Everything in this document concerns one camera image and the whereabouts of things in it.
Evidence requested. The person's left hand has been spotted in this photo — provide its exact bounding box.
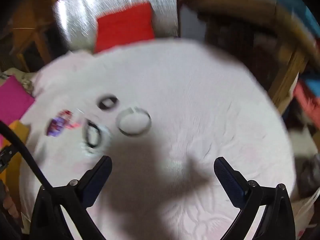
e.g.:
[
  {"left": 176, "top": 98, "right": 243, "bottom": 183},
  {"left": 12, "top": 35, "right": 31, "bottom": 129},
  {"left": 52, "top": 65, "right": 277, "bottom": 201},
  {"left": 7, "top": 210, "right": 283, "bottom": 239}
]
[{"left": 3, "top": 187, "right": 20, "bottom": 218}]

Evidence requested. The beige patterned cloth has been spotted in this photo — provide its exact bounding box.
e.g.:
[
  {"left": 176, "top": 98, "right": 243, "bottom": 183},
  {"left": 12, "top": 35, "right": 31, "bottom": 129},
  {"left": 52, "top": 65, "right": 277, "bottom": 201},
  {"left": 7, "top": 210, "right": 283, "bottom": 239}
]
[{"left": 21, "top": 76, "right": 37, "bottom": 95}]

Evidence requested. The small orange box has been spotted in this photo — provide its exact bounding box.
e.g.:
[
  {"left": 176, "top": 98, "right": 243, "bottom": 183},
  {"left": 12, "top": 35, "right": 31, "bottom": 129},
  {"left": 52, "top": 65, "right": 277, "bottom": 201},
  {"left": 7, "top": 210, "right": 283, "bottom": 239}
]
[{"left": 7, "top": 120, "right": 31, "bottom": 183}]

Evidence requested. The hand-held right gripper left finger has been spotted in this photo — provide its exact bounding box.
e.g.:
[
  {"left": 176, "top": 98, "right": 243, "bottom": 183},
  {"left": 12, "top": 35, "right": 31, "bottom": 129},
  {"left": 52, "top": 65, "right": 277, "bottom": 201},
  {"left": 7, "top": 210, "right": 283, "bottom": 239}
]
[{"left": 30, "top": 156, "right": 112, "bottom": 240}]

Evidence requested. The black fabric hair tie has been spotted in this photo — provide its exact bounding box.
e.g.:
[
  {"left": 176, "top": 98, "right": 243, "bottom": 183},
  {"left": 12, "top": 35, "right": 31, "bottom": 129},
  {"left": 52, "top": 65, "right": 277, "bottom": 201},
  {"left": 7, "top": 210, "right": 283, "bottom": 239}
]
[{"left": 97, "top": 94, "right": 119, "bottom": 111}]

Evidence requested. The wooden table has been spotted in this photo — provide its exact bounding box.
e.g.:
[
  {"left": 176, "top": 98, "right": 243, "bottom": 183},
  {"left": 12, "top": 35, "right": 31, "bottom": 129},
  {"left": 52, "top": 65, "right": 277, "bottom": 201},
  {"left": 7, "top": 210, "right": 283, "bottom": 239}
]
[{"left": 0, "top": 0, "right": 65, "bottom": 73}]

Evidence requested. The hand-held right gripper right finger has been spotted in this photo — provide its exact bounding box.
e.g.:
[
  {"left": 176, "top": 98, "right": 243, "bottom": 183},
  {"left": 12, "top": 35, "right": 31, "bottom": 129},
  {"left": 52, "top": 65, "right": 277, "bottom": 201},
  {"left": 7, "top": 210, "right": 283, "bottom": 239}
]
[{"left": 214, "top": 156, "right": 298, "bottom": 240}]

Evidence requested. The white plastic bag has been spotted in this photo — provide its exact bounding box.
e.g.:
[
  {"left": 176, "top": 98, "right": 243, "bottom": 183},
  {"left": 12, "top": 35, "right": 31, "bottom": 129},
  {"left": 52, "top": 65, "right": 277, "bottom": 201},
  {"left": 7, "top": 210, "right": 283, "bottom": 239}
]
[{"left": 291, "top": 187, "right": 320, "bottom": 240}]

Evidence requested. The silver foil mat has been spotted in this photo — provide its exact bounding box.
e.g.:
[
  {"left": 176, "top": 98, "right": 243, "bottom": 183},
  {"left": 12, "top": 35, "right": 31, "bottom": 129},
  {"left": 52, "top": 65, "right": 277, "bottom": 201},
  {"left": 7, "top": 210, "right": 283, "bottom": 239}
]
[{"left": 54, "top": 0, "right": 179, "bottom": 53}]

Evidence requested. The silver bangle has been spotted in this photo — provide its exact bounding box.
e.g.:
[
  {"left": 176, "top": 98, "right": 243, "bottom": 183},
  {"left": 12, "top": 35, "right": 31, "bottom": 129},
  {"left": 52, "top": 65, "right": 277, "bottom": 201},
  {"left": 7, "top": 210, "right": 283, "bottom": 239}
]
[{"left": 116, "top": 107, "right": 152, "bottom": 137}]

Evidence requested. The black bracelet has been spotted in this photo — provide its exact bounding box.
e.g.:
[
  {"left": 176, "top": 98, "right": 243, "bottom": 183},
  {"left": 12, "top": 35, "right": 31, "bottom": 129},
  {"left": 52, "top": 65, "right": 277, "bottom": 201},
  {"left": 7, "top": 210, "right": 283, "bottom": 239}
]
[{"left": 84, "top": 120, "right": 103, "bottom": 149}]

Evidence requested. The red cushion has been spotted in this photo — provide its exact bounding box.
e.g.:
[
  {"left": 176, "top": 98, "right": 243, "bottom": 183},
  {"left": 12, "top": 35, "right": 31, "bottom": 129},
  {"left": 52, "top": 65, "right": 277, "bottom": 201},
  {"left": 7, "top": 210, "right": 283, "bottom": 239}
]
[{"left": 94, "top": 2, "right": 155, "bottom": 54}]

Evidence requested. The black cable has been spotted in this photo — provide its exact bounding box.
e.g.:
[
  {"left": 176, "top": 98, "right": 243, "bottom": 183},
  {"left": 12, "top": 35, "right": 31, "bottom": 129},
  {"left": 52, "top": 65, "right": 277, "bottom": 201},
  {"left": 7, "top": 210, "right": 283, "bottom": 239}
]
[{"left": 0, "top": 120, "right": 54, "bottom": 193}]

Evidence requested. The pink cloth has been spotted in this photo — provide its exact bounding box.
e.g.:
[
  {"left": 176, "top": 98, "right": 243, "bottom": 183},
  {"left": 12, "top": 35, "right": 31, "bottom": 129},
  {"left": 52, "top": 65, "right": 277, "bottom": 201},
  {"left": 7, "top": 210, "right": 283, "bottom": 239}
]
[{"left": 0, "top": 76, "right": 35, "bottom": 130}]

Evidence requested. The blue cloth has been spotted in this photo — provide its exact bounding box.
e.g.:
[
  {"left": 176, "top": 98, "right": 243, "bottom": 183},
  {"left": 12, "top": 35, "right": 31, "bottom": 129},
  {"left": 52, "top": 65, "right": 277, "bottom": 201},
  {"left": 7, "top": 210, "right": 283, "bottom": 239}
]
[{"left": 250, "top": 0, "right": 320, "bottom": 30}]

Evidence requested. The coral cloth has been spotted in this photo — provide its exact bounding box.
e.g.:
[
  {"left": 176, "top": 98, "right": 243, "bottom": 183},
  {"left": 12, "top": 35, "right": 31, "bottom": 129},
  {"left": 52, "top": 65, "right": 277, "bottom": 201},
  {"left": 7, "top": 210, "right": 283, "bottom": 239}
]
[{"left": 293, "top": 80, "right": 320, "bottom": 124}]

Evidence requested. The white embossed blanket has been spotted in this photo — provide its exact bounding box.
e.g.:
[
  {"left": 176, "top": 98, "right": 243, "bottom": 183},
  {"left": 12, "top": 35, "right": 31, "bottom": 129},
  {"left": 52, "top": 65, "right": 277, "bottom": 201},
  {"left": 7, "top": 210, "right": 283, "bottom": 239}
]
[{"left": 19, "top": 39, "right": 300, "bottom": 240}]

